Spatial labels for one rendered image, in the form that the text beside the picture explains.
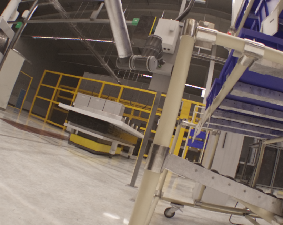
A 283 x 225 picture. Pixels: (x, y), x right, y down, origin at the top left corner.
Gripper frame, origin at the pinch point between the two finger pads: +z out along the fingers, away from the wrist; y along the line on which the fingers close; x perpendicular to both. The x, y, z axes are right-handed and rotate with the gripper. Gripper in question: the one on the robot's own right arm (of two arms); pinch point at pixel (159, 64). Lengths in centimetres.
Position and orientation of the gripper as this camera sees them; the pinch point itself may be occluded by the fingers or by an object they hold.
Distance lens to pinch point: 169.7
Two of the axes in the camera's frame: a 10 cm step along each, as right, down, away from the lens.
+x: -2.8, 9.4, -2.0
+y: -9.5, -2.3, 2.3
